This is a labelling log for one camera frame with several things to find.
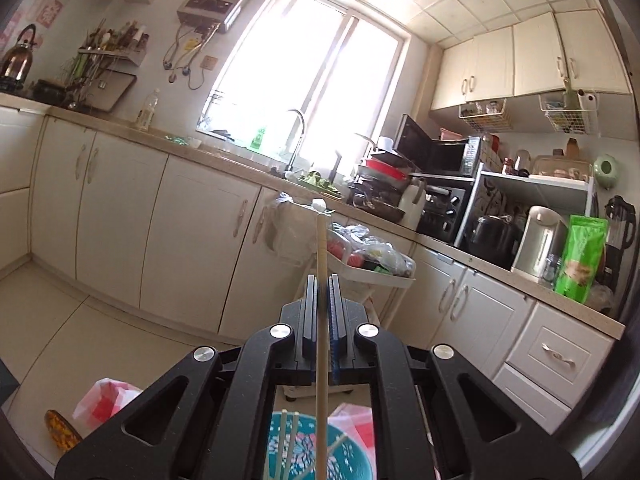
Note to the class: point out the green bottle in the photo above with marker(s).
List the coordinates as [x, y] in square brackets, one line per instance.
[258, 139]

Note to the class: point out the wooden chopstick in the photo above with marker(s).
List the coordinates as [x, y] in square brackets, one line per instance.
[322, 255]

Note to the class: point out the white trolley cart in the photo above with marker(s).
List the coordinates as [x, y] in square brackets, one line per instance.
[370, 275]

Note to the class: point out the white electric thermos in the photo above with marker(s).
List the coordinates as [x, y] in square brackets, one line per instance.
[537, 245]

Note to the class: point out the steel kettle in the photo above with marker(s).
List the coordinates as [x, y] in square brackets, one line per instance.
[17, 60]

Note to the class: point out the kitchen window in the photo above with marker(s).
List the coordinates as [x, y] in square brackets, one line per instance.
[310, 70]

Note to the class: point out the green vegetables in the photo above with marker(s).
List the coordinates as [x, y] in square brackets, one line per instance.
[320, 185]

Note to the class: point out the cream kitchen cabinets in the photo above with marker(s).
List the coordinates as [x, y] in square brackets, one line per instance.
[190, 225]

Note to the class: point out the green snack bag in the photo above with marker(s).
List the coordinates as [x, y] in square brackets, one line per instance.
[580, 260]

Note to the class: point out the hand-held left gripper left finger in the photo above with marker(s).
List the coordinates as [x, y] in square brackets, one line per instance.
[310, 320]

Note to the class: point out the teal plastic basket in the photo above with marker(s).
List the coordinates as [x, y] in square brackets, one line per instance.
[352, 460]

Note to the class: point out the wall utensil rack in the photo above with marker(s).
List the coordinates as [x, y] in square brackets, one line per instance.
[110, 50]

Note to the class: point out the black blender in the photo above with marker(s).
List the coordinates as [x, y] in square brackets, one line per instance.
[617, 240]

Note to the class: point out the stack of pans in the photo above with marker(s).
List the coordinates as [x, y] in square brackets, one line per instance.
[380, 180]

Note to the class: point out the black wok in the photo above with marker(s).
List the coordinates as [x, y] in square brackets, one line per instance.
[50, 91]

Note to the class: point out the chrome kitchen faucet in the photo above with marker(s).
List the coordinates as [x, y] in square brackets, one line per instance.
[301, 130]

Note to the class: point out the group of wooden chopsticks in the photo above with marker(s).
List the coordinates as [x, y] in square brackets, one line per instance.
[284, 435]

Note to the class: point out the yellow patterned slipper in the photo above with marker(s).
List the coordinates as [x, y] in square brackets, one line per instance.
[62, 432]

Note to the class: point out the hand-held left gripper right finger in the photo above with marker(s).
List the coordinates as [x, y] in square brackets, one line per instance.
[335, 350]

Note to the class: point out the black microwave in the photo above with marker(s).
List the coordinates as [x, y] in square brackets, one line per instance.
[440, 155]

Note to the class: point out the white jug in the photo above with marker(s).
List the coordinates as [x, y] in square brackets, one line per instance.
[411, 205]

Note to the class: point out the white counter shelf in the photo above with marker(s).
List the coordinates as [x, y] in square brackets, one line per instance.
[545, 187]

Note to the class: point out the black toaster oven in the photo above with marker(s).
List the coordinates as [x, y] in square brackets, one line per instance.
[445, 207]

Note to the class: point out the cream wall cabinets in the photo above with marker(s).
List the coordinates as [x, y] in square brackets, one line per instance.
[535, 55]

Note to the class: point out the white hanging plastic bag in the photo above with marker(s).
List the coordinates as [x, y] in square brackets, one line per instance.
[290, 230]

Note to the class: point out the clear lidded container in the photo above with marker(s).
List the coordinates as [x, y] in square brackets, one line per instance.
[560, 167]

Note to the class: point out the plastic bags on cart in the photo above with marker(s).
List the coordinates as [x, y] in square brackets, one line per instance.
[370, 250]

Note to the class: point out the red checkered plastic tablecloth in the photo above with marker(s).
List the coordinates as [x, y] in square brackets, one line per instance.
[107, 400]

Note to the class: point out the clear plastic bottle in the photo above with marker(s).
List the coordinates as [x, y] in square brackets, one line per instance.
[146, 112]

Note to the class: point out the pink wall poster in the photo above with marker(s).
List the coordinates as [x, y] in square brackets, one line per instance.
[47, 10]

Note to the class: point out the wall socket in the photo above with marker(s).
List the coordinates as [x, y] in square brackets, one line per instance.
[209, 63]

